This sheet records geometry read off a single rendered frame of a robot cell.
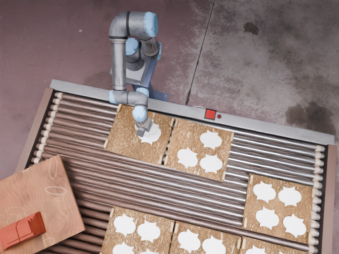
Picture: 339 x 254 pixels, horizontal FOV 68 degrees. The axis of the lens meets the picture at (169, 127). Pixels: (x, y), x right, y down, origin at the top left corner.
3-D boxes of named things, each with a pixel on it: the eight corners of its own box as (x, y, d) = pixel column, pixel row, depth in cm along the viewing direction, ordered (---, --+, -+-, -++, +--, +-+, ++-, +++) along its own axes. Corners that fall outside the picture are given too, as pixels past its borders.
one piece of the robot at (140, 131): (128, 128, 146) (133, 134, 162) (142, 134, 145) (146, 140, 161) (137, 110, 149) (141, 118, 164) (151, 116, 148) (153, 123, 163)
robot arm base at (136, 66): (129, 50, 189) (127, 42, 180) (148, 57, 188) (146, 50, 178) (120, 66, 186) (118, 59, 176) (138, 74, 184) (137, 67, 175)
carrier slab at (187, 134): (176, 118, 179) (176, 117, 177) (233, 132, 175) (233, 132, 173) (163, 166, 170) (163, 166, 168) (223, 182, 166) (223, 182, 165)
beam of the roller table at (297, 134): (55, 81, 196) (52, 78, 190) (330, 136, 179) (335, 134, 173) (52, 91, 194) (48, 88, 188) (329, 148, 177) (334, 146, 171)
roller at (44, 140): (43, 136, 182) (39, 135, 178) (317, 197, 167) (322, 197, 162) (40, 143, 181) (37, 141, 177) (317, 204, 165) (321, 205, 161)
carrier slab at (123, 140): (120, 104, 182) (120, 103, 181) (175, 119, 178) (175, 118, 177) (104, 149, 174) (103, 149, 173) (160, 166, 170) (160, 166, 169)
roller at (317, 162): (54, 105, 189) (51, 103, 184) (320, 160, 173) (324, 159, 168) (52, 111, 187) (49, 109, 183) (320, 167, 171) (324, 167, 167)
